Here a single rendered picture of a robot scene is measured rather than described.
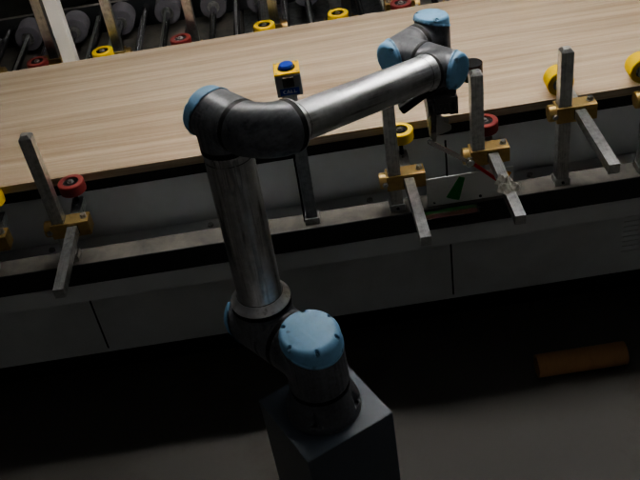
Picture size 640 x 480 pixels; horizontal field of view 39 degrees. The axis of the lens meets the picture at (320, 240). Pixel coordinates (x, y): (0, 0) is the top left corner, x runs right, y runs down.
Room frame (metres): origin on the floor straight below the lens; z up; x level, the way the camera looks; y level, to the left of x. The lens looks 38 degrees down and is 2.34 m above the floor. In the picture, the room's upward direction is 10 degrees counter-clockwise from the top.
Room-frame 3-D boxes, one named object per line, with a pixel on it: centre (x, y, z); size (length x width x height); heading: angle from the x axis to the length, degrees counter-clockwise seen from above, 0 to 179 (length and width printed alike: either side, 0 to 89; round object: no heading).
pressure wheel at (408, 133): (2.28, -0.29, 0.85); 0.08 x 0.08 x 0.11
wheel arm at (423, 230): (2.08, -0.29, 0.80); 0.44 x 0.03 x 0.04; 179
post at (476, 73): (2.17, -0.50, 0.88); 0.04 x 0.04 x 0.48; 89
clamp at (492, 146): (2.17, -0.52, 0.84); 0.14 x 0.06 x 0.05; 89
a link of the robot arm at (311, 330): (1.53, 0.07, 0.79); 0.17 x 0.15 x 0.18; 38
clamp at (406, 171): (2.17, -0.27, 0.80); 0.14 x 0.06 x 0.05; 89
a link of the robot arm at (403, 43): (2.01, -0.29, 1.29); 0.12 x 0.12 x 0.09; 38
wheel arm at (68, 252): (2.10, 0.71, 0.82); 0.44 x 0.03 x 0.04; 179
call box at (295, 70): (2.18, 0.01, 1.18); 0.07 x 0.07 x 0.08; 89
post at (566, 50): (2.16, -0.75, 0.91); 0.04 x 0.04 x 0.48; 89
